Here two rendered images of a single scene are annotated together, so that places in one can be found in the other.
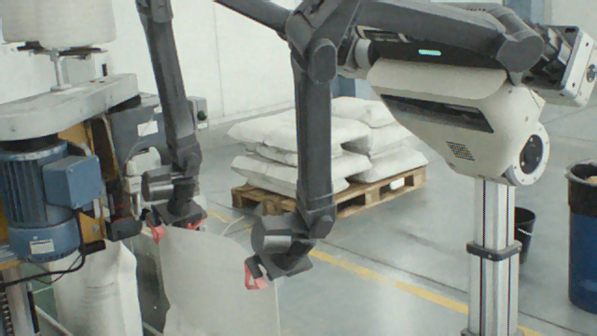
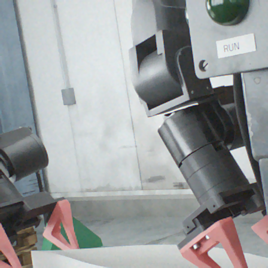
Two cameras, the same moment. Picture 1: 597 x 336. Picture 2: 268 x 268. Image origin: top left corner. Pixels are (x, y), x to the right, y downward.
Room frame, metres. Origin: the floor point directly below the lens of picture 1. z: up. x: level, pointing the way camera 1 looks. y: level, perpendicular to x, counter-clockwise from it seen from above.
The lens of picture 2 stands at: (2.46, 0.15, 1.23)
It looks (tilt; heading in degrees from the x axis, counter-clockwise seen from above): 3 degrees down; 176
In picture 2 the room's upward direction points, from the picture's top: 9 degrees counter-clockwise
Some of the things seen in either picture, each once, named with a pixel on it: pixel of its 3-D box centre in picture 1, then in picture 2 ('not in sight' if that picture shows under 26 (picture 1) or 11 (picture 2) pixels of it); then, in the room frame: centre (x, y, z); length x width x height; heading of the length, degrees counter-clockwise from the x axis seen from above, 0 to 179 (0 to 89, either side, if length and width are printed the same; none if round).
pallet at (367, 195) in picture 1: (330, 186); not in sight; (5.03, -0.22, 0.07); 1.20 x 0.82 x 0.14; 132
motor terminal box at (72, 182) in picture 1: (74, 186); not in sight; (1.45, 0.48, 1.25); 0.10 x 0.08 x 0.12; 155
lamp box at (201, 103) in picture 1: (193, 114); (252, 0); (1.95, 0.28, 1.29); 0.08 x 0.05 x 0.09; 40
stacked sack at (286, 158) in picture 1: (293, 147); not in sight; (4.80, 0.03, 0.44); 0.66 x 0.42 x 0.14; 34
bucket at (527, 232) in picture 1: (507, 236); not in sight; (3.70, -1.13, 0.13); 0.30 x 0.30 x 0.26
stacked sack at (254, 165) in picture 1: (281, 158); not in sight; (4.97, 0.13, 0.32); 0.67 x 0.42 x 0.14; 134
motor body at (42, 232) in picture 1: (39, 201); not in sight; (1.49, 0.57, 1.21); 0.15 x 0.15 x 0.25
